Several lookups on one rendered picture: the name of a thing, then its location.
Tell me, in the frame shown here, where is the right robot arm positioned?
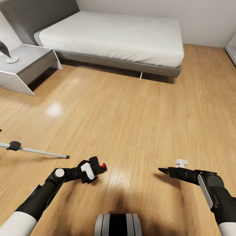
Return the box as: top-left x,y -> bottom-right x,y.
158,159 -> 236,236

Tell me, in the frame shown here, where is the camera tripod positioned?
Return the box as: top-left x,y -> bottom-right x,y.
0,141 -> 69,159

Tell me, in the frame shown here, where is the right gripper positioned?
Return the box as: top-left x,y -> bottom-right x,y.
158,167 -> 189,182

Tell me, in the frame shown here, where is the digital camera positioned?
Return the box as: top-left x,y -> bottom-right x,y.
89,156 -> 107,176

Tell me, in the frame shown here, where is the robot trunk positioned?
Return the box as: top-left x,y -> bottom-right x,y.
94,214 -> 142,236

